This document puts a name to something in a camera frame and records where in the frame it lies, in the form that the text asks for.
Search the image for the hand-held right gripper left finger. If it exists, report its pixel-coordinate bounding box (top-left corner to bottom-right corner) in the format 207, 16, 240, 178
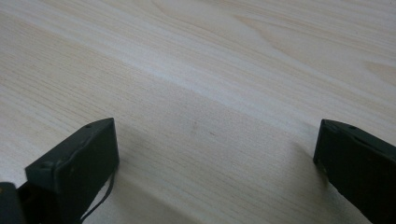
18, 117, 120, 224

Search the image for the thin black cable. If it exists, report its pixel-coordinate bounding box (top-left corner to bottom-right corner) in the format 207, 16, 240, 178
78, 170, 117, 224

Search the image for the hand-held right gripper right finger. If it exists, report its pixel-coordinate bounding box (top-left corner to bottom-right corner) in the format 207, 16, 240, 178
313, 119, 396, 224

